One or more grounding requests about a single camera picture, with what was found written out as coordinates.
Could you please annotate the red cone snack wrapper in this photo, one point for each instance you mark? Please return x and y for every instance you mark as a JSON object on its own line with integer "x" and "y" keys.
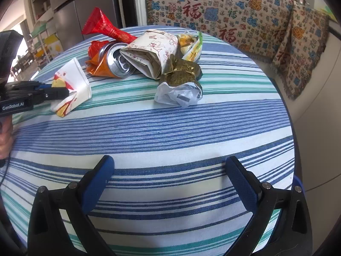
{"x": 98, "y": 22}

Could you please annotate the red plastic bag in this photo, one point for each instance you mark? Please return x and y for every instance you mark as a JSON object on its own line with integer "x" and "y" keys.
{"x": 95, "y": 47}

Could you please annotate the folded floral paper bag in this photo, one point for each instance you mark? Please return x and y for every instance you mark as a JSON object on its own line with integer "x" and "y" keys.
{"x": 150, "y": 52}

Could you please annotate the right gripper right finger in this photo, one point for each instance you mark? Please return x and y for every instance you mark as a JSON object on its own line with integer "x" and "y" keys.
{"x": 256, "y": 199}

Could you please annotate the grey steel refrigerator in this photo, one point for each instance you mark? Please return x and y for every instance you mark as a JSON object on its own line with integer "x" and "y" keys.
{"x": 70, "y": 17}

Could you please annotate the clear yellow food wrapper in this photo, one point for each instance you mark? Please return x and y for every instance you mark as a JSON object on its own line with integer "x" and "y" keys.
{"x": 190, "y": 46}

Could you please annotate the person left hand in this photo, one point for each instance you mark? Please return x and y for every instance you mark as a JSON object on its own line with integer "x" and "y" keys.
{"x": 6, "y": 137}

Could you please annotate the gold foil wrapper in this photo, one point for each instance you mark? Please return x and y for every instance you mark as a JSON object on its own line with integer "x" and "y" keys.
{"x": 178, "y": 71}

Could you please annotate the blue green striped tablecloth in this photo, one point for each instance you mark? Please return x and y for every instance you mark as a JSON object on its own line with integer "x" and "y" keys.
{"x": 169, "y": 194}

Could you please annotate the yellow green cardboard box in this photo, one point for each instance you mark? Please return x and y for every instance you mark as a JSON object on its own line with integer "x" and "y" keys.
{"x": 54, "y": 45}

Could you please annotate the small patterned fu blanket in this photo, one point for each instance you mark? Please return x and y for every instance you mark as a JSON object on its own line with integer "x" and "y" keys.
{"x": 302, "y": 46}

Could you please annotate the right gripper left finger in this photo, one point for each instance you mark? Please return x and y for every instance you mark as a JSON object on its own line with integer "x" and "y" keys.
{"x": 81, "y": 197}

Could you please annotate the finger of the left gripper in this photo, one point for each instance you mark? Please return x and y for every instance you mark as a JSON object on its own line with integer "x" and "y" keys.
{"x": 35, "y": 85}
{"x": 49, "y": 93}

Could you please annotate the white metal storage rack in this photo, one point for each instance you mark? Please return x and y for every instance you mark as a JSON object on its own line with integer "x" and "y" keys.
{"x": 37, "y": 49}

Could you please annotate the large patterned fu blanket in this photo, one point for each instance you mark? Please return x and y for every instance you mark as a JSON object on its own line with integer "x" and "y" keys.
{"x": 256, "y": 27}

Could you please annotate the crushed orange drink can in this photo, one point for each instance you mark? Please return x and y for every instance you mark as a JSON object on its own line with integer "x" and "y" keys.
{"x": 109, "y": 62}

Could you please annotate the white red paper carton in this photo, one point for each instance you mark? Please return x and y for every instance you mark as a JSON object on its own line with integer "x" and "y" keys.
{"x": 71, "y": 76}

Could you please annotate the crumpled white plastic wrapper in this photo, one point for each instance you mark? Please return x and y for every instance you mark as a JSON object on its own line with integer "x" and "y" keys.
{"x": 184, "y": 95}

